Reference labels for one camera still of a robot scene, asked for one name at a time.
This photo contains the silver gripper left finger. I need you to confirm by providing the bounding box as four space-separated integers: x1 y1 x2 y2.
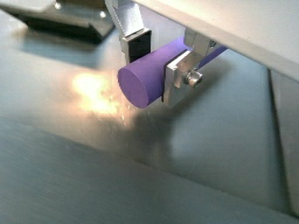
105 0 152 63

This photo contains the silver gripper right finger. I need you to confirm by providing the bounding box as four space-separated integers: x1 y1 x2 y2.
163 29 222 108

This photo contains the purple cylinder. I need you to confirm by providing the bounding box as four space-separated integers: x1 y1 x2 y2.
116 37 230 109

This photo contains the black curved cradle stand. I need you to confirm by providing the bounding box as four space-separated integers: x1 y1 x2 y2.
0 0 115 44

